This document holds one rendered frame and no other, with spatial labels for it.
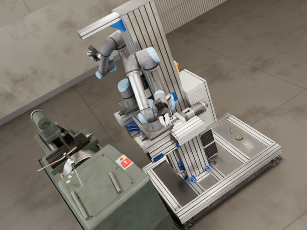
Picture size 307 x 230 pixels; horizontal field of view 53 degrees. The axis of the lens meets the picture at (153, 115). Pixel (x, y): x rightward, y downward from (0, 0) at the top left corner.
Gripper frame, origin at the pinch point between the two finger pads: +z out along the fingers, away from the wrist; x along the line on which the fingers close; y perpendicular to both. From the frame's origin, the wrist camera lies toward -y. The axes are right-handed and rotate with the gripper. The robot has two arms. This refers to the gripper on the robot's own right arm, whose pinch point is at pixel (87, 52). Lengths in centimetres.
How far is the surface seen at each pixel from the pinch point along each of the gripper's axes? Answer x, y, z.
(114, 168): -87, 21, -112
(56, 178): -107, 90, 23
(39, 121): -75, 35, 38
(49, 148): -88, 62, 32
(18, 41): 50, 39, 316
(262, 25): 331, 205, 4
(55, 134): -73, 57, 34
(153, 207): -93, 44, -140
